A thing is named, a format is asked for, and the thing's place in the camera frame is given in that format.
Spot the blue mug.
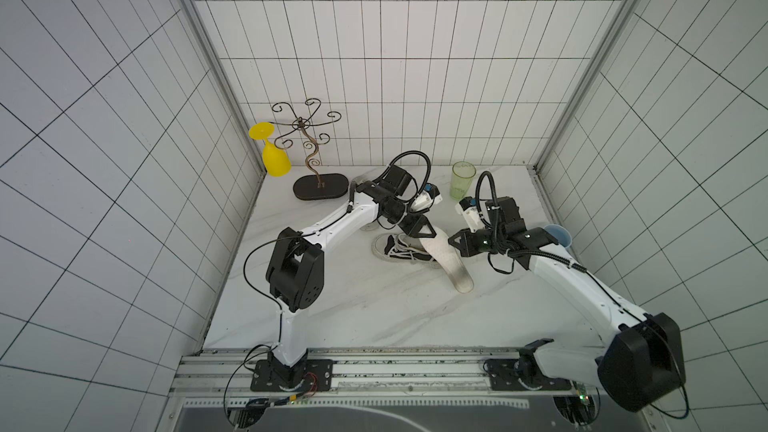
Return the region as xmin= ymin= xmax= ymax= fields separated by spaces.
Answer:
xmin=543 ymin=224 xmax=573 ymax=248

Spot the black white sneaker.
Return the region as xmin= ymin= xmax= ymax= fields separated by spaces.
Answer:
xmin=372 ymin=233 xmax=439 ymax=267

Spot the white insole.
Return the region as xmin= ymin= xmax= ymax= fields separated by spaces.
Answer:
xmin=419 ymin=228 xmax=474 ymax=294

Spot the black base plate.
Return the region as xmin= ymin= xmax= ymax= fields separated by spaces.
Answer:
xmin=250 ymin=358 xmax=334 ymax=393
xmin=483 ymin=359 xmax=573 ymax=392

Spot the green transparent cup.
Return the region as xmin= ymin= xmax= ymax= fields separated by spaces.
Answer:
xmin=449 ymin=161 xmax=477 ymax=201

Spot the yellow plastic wine glass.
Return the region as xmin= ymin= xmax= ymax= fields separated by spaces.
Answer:
xmin=248 ymin=122 xmax=291 ymax=177

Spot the aluminium mounting rail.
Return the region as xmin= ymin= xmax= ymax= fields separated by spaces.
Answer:
xmin=170 ymin=347 xmax=652 ymax=400

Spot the black metal cup rack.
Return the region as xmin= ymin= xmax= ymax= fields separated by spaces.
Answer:
xmin=271 ymin=98 xmax=350 ymax=201

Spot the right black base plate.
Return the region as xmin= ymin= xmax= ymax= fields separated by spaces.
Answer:
xmin=483 ymin=359 xmax=573 ymax=392

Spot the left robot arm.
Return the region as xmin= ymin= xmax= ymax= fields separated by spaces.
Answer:
xmin=266 ymin=165 xmax=441 ymax=390

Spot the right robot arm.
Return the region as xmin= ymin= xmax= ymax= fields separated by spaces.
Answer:
xmin=448 ymin=197 xmax=686 ymax=412

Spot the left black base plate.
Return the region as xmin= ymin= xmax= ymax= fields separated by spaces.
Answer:
xmin=250 ymin=358 xmax=334 ymax=393

